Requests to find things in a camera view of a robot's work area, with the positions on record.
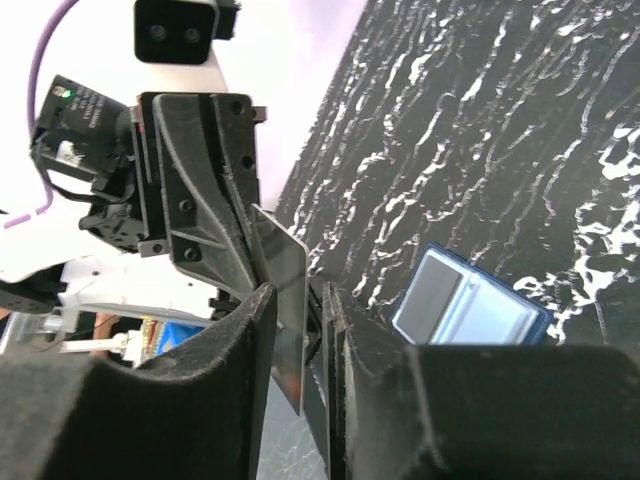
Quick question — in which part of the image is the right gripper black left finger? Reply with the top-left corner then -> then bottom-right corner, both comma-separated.
1,284 -> 277,479

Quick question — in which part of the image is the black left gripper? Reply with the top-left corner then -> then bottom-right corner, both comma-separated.
31,75 -> 266,300

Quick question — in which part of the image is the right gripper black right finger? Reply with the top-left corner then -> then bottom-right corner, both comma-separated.
322,283 -> 639,479

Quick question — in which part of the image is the dark mirror-finish card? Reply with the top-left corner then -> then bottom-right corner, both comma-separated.
394,255 -> 463,344
251,204 -> 309,415

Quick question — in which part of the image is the blue card holder wallet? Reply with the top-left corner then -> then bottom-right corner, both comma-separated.
391,243 -> 553,346

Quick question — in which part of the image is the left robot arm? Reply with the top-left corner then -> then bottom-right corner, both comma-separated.
1,76 -> 266,324

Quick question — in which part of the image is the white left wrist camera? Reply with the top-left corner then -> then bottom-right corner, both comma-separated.
133,1 -> 241,93

